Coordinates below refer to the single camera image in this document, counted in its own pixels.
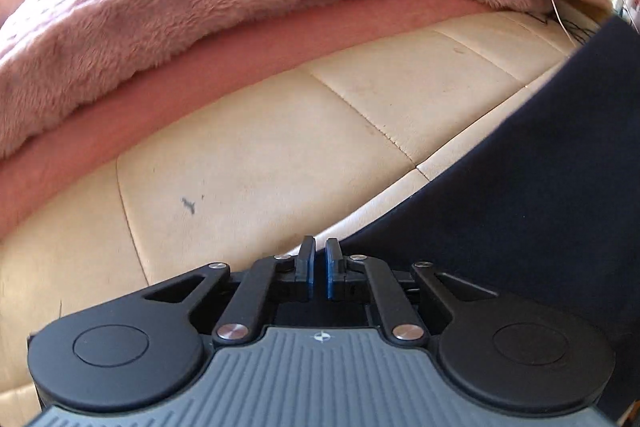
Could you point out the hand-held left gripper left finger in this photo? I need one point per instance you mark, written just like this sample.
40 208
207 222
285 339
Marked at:
311 272

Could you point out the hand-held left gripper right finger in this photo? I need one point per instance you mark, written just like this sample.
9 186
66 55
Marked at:
330 274

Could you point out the dark navy pants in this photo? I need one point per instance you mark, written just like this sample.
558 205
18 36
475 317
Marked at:
525 182

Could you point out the cream leather sofa cushion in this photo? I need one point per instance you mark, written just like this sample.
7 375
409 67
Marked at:
250 157

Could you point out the salmon pink sheet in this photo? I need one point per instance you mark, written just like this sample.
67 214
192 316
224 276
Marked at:
200 72

